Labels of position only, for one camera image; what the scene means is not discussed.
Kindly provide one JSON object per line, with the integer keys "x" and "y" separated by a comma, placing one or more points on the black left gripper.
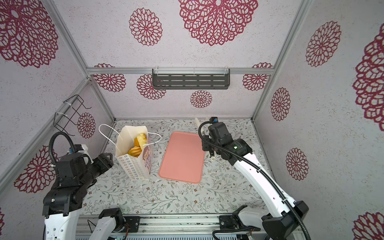
{"x": 104, "y": 162}

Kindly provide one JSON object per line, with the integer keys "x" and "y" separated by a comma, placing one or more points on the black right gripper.
{"x": 205, "y": 147}

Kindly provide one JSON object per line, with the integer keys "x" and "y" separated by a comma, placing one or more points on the pink plastic tray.
{"x": 184, "y": 158}

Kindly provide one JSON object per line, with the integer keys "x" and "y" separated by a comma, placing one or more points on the black wire wall rack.
{"x": 63, "y": 119}

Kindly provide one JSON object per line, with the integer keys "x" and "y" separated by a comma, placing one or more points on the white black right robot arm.
{"x": 285, "y": 213}

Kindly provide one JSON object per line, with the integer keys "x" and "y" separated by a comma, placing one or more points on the dark grey wall shelf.
{"x": 191, "y": 79}

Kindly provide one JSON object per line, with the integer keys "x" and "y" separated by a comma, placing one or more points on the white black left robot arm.
{"x": 62, "y": 204}

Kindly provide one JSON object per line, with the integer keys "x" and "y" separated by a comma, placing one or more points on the white printed paper bag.
{"x": 136, "y": 168}

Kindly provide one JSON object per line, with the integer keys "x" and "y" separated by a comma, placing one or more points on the ridged spiral bread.
{"x": 140, "y": 140}

